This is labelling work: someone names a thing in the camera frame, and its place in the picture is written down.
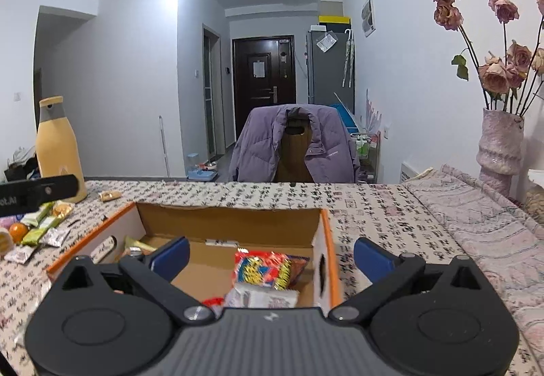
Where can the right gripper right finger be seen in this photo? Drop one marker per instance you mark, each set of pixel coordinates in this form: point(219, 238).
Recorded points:
point(391, 277)

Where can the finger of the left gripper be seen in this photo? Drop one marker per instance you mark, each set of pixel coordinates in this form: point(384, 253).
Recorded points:
point(27, 196)

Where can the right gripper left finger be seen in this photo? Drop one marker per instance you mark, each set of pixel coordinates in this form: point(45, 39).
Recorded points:
point(152, 274)

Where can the red noodle snack bag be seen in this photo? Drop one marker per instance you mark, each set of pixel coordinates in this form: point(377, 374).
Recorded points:
point(267, 269)

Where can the green snack bar upper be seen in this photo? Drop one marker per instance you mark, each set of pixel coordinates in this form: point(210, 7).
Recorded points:
point(33, 219)

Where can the green snack bar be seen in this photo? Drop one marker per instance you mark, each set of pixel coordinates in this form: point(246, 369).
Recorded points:
point(33, 219)
point(32, 238)

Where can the right orange mandarin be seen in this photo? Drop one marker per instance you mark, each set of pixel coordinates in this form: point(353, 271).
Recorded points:
point(18, 231)

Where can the green snack bar lower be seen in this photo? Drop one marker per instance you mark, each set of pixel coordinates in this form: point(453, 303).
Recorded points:
point(32, 238)

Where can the white sachet by green bars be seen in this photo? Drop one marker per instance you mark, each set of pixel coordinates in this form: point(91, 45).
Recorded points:
point(55, 237)

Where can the white snack sachet near oranges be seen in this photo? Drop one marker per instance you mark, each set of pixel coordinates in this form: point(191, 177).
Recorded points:
point(21, 254)

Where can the yellow thermos bottle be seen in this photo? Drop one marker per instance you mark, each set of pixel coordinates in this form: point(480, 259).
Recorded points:
point(56, 147)

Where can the orange red cardboard box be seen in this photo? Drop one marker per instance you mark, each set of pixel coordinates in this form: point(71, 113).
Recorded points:
point(215, 234)

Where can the small orange cracker packet far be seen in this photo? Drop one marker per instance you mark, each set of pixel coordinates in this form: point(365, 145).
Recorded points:
point(107, 196)

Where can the folded pink grey blanket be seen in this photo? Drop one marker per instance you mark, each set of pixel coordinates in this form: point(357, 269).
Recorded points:
point(502, 239)

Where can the purple jacket on chair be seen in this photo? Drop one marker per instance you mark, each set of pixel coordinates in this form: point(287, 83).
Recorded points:
point(331, 157)

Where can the wooden chair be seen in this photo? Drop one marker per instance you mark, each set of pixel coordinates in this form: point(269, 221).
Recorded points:
point(296, 139)

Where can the pink ceramic vase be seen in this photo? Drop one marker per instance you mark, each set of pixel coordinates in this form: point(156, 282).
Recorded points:
point(500, 149)

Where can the grey refrigerator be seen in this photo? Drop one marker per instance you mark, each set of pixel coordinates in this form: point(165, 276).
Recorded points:
point(330, 66)

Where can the dark entrance door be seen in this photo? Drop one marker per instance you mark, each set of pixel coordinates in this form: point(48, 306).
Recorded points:
point(263, 74)

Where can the yellow box on fridge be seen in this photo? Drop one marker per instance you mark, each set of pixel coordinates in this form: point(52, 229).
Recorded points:
point(334, 19)

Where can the wall picture frame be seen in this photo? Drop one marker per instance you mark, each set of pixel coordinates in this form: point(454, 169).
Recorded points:
point(367, 18)

